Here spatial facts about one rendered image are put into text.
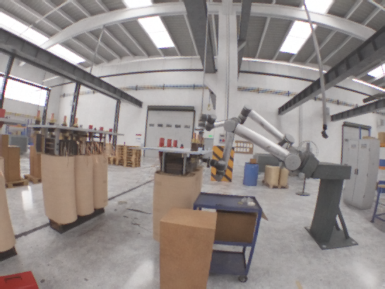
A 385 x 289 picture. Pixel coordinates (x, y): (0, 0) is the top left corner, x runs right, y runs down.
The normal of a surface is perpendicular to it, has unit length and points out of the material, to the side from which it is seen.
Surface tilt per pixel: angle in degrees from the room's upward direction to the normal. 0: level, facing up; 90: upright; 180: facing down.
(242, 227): 90
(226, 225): 90
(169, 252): 90
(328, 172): 90
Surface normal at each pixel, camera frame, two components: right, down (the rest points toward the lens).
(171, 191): -0.17, -0.02
